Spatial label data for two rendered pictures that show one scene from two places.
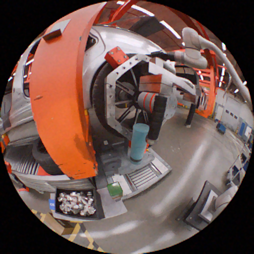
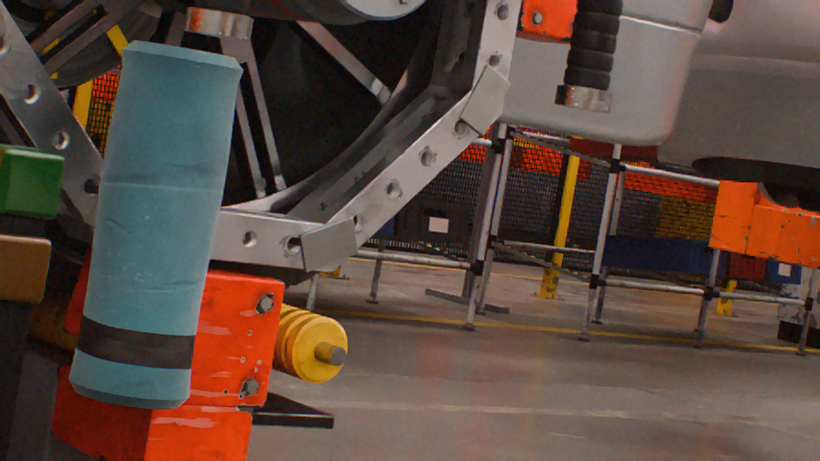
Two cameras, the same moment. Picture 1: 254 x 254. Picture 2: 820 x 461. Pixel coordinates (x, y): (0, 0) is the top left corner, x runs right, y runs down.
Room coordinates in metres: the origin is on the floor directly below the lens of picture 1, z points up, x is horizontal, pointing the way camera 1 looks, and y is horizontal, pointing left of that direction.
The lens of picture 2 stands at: (-1.04, 0.00, 0.70)
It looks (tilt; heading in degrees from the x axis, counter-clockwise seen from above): 3 degrees down; 349
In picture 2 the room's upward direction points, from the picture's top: 10 degrees clockwise
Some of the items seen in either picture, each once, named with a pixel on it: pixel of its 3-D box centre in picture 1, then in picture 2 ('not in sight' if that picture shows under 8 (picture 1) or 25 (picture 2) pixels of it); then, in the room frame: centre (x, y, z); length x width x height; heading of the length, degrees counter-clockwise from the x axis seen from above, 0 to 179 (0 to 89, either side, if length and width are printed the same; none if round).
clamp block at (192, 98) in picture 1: (190, 98); not in sight; (0.38, -0.37, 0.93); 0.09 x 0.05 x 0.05; 28
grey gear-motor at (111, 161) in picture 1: (107, 154); not in sight; (0.54, 0.19, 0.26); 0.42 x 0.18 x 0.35; 28
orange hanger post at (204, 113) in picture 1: (206, 89); not in sight; (2.41, -3.34, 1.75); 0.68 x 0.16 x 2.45; 28
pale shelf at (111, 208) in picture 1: (82, 207); not in sight; (-0.03, 0.20, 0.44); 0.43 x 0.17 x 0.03; 118
